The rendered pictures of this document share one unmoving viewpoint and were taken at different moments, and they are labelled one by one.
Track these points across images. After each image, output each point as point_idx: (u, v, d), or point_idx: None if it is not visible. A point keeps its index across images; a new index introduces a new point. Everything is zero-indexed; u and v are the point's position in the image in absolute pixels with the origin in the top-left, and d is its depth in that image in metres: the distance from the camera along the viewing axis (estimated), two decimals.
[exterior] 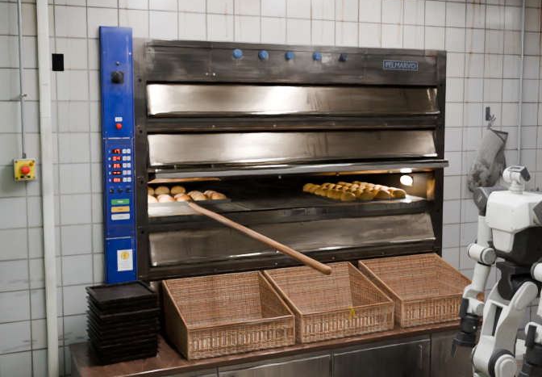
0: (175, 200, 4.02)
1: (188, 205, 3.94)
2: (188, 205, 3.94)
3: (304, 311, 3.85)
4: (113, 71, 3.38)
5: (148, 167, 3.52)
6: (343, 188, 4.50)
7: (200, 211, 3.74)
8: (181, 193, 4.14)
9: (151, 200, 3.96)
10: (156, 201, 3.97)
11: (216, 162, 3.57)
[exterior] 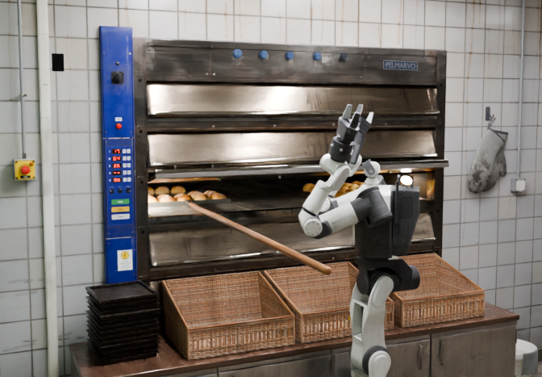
0: (175, 200, 4.02)
1: (188, 205, 3.94)
2: (188, 205, 3.94)
3: (304, 311, 3.85)
4: (113, 71, 3.38)
5: (148, 167, 3.52)
6: (343, 188, 4.50)
7: (200, 211, 3.74)
8: (181, 193, 4.14)
9: (151, 200, 3.96)
10: (156, 201, 3.97)
11: (216, 162, 3.57)
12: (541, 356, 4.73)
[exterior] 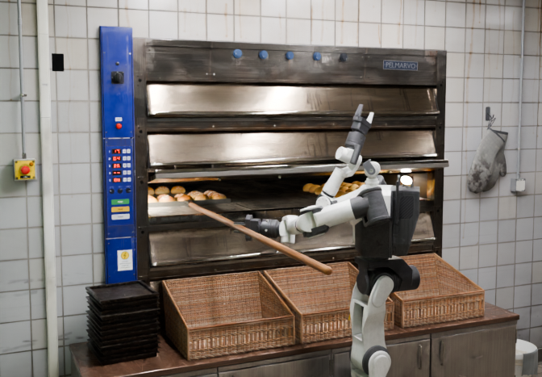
0: (175, 200, 4.02)
1: (188, 205, 3.94)
2: (188, 205, 3.94)
3: (304, 311, 3.85)
4: (113, 71, 3.38)
5: (148, 167, 3.52)
6: (343, 188, 4.50)
7: (200, 211, 3.74)
8: (181, 193, 4.14)
9: (151, 200, 3.96)
10: (156, 201, 3.97)
11: (216, 162, 3.57)
12: (541, 356, 4.73)
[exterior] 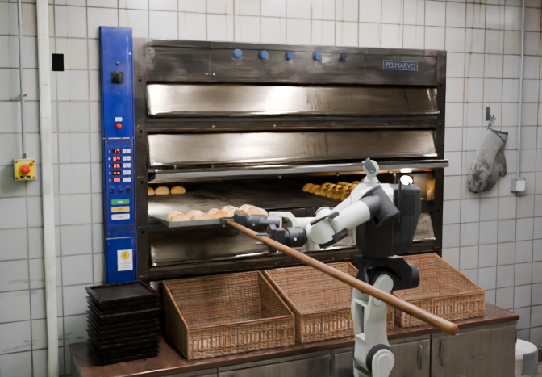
0: (209, 217, 3.40)
1: (225, 224, 3.32)
2: (225, 224, 3.32)
3: (304, 311, 3.85)
4: (113, 71, 3.38)
5: (148, 167, 3.52)
6: (343, 188, 4.50)
7: (243, 232, 3.12)
8: (215, 208, 3.52)
9: (181, 218, 3.34)
10: (186, 219, 3.35)
11: (216, 162, 3.57)
12: (541, 356, 4.73)
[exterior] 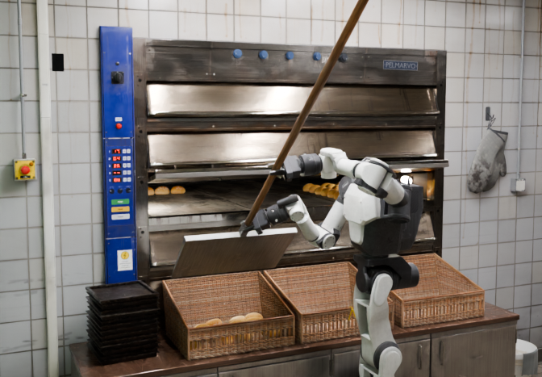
0: None
1: (244, 224, 3.09)
2: (244, 224, 3.09)
3: (304, 311, 3.85)
4: (113, 71, 3.38)
5: (148, 167, 3.52)
6: None
7: (259, 198, 2.92)
8: None
9: None
10: None
11: (216, 162, 3.57)
12: (541, 356, 4.73)
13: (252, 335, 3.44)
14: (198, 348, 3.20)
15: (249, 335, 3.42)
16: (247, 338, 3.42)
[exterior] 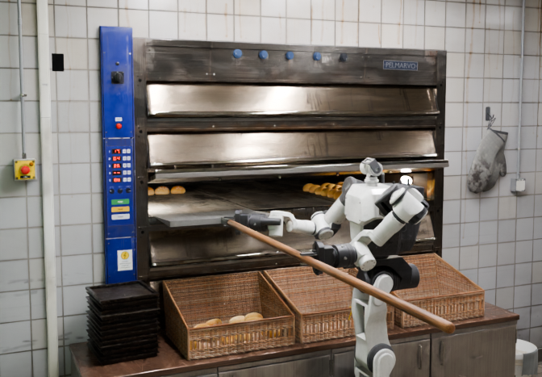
0: None
1: (227, 224, 3.32)
2: (227, 224, 3.32)
3: (304, 311, 3.85)
4: (113, 71, 3.38)
5: (148, 167, 3.52)
6: None
7: (243, 232, 3.12)
8: None
9: None
10: None
11: (216, 162, 3.57)
12: (541, 356, 4.73)
13: (252, 335, 3.44)
14: (198, 348, 3.20)
15: (249, 335, 3.42)
16: (247, 338, 3.42)
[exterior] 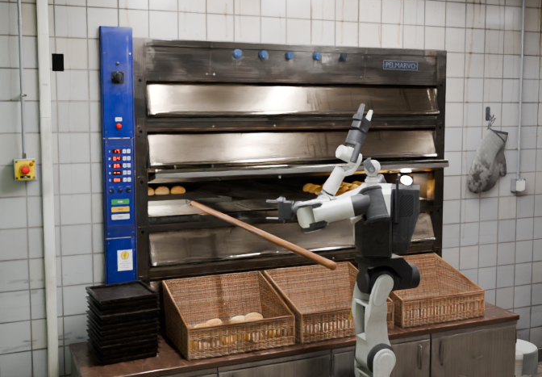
0: None
1: (189, 203, 4.00)
2: (189, 203, 4.00)
3: (304, 311, 3.85)
4: (113, 71, 3.38)
5: (148, 167, 3.52)
6: (343, 188, 4.50)
7: (202, 210, 3.80)
8: None
9: None
10: None
11: (216, 162, 3.57)
12: (541, 356, 4.73)
13: (252, 335, 3.44)
14: (198, 348, 3.20)
15: (249, 335, 3.42)
16: (247, 338, 3.42)
